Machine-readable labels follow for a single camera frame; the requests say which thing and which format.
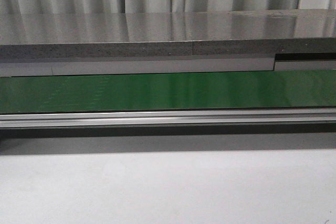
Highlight green conveyor belt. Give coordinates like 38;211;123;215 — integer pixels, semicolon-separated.
1;70;335;114

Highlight aluminium conveyor side rail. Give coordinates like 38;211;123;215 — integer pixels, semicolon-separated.
1;108;335;129

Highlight grey stone counter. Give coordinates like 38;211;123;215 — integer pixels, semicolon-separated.
1;9;335;77

